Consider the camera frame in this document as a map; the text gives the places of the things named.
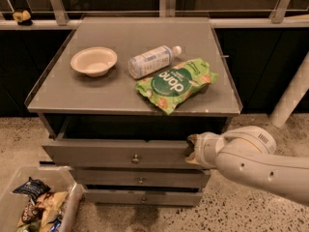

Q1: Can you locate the grey bottom drawer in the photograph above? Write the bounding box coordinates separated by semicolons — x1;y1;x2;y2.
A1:
84;189;203;207

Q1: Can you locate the metal railing frame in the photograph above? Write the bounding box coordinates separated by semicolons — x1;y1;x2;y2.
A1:
0;0;309;30

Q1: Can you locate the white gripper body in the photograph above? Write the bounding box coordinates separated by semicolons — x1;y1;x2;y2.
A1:
194;132;227;169

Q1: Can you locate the grey middle drawer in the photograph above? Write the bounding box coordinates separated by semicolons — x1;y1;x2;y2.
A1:
70;168;209;189

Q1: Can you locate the grey top drawer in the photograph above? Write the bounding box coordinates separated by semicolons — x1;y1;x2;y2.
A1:
42;115;207;170

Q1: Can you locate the white paper bowl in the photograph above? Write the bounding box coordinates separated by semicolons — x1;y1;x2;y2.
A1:
70;47;118;77

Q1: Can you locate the green snack bag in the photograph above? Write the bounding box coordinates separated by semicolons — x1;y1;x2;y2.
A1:
135;58;218;115

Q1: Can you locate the grey drawer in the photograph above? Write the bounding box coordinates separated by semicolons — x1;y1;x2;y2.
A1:
70;168;209;189
84;189;203;207
42;115;207;170

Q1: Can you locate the clear plastic water bottle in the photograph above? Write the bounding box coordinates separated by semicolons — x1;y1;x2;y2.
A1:
127;45;182;79

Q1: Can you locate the brown snack bag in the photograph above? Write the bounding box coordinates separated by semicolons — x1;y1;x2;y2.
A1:
20;201;41;224

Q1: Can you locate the grey drawer cabinet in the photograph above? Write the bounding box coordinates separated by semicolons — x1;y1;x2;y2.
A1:
26;17;242;193

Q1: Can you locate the small yellow black object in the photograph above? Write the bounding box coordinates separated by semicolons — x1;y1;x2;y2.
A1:
13;10;32;25

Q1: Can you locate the yellow snack bag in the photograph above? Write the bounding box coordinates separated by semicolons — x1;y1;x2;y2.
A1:
36;191;69;232

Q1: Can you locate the clear plastic bin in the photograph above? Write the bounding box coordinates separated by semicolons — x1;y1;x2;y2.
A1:
0;166;83;232

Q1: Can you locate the dark blue snack bag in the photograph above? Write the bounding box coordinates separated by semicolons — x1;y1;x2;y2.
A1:
13;177;50;204

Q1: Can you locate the white diagonal pole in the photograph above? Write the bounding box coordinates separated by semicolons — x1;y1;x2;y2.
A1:
269;51;309;128

